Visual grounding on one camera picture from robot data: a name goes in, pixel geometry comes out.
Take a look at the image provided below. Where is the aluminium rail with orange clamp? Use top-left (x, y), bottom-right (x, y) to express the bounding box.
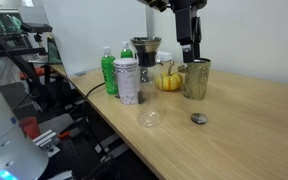
top-left (33, 130), bottom-right (69, 158)

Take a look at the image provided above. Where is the green bottle near table edge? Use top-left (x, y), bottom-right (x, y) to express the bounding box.
top-left (101, 46), bottom-right (118, 95)

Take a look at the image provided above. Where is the small yellow pumpkin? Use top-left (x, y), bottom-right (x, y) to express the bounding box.
top-left (155, 61), bottom-right (183, 91)

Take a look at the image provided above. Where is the thick black cable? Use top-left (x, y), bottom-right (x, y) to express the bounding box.
top-left (82, 81), bottom-right (112, 161)

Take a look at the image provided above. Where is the white clip-top canister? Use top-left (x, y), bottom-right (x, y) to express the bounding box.
top-left (113, 58), bottom-right (138, 105)

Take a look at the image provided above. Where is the black camera stand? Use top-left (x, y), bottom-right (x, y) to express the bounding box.
top-left (0, 22), bottom-right (53, 111)

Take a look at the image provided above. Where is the glass carafe with steel funnel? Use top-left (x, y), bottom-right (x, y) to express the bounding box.
top-left (131, 37), bottom-right (162, 127)

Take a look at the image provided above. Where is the red cup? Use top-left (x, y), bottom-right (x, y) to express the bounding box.
top-left (19, 116), bottom-right (41, 139)

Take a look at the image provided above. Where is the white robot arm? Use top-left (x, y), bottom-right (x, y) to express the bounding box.
top-left (137, 0), bottom-right (207, 63)

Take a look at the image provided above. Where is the green bottle nearer wall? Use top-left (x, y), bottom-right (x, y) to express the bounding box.
top-left (120, 41), bottom-right (133, 58)

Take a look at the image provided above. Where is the round silver lid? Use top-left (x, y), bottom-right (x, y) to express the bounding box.
top-left (191, 113), bottom-right (208, 124)

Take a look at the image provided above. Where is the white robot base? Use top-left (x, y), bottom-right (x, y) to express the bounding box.
top-left (0, 93), bottom-right (49, 180)

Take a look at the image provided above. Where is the gold metal cup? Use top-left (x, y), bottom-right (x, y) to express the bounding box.
top-left (178, 58), bottom-right (211, 100)

